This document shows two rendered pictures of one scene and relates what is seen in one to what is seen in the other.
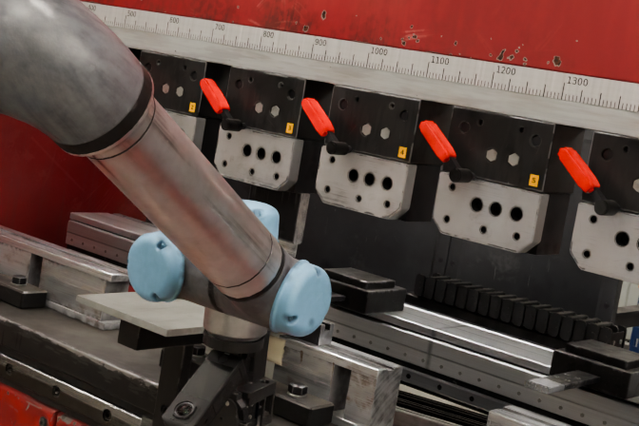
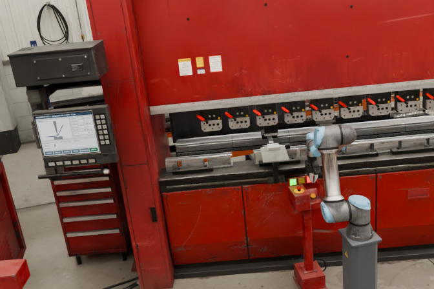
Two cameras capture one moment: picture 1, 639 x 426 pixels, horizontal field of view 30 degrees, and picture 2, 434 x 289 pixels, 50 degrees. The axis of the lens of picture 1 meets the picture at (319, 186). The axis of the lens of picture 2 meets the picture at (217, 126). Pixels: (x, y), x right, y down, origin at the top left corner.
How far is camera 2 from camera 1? 2.53 m
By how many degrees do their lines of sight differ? 37
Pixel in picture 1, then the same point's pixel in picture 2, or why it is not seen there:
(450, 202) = (316, 115)
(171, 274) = not seen: hidden behind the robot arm
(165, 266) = not seen: hidden behind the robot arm
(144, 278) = (317, 154)
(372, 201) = (299, 120)
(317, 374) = (292, 153)
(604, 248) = (347, 113)
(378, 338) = (277, 140)
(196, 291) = not seen: hidden behind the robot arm
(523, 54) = (324, 87)
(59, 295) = (216, 164)
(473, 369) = (299, 138)
